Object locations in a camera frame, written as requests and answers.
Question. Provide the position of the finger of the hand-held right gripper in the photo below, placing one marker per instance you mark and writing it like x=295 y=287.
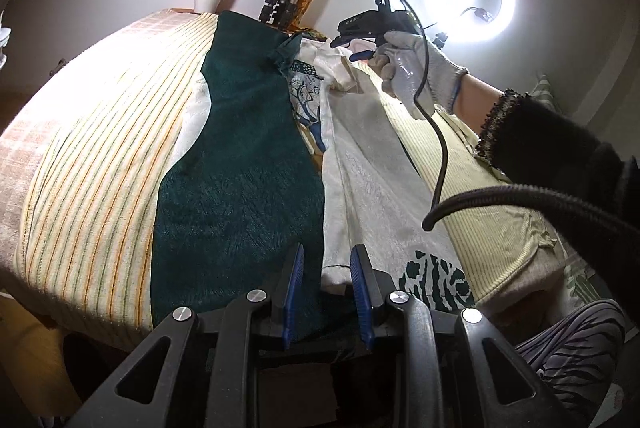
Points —
x=362 y=55

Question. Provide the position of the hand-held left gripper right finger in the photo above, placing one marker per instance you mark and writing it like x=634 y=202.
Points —
x=360 y=293

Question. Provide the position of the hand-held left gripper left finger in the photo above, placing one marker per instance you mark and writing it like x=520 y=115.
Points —
x=295 y=288

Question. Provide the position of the green and white printed garment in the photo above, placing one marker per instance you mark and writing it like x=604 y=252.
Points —
x=240 y=157

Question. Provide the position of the yellow striped shirt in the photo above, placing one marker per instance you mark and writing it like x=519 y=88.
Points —
x=100 y=167

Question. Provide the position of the person's right forearm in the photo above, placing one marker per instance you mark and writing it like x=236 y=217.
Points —
x=550 y=132

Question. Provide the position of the person's right hand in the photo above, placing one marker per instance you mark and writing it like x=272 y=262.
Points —
x=435 y=67

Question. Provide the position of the green striped white pillow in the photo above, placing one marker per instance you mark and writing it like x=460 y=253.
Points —
x=545 y=95

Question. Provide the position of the person's striped pants leg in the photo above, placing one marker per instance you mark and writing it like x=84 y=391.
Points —
x=575 y=348

